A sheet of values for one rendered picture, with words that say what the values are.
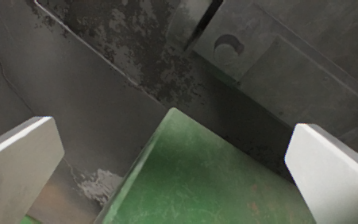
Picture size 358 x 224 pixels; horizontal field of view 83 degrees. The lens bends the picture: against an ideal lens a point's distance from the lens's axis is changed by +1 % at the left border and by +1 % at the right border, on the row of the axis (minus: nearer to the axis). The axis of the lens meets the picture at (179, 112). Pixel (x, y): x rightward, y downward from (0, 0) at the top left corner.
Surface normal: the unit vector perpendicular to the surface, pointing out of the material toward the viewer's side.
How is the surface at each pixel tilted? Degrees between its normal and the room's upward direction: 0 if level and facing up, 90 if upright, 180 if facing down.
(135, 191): 90
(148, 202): 90
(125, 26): 0
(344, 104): 0
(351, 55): 0
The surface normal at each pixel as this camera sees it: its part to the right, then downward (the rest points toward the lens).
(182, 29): -0.40, 0.74
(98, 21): -0.29, 0.56
